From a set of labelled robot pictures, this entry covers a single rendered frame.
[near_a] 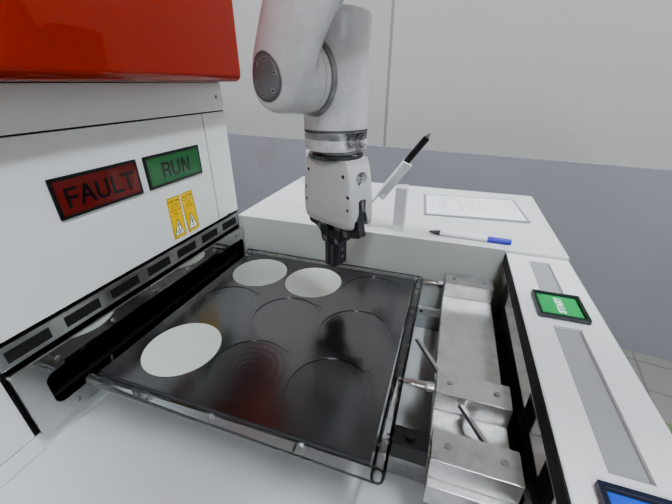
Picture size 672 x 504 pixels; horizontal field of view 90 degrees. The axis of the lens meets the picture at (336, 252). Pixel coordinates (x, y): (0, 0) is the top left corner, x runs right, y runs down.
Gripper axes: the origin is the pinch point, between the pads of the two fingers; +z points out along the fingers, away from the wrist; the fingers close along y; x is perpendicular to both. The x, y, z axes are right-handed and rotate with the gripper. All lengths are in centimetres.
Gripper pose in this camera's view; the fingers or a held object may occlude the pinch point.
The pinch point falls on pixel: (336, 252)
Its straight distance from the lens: 52.9
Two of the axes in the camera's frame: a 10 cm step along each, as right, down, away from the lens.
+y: -7.2, -3.1, 6.2
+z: 0.0, 8.9, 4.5
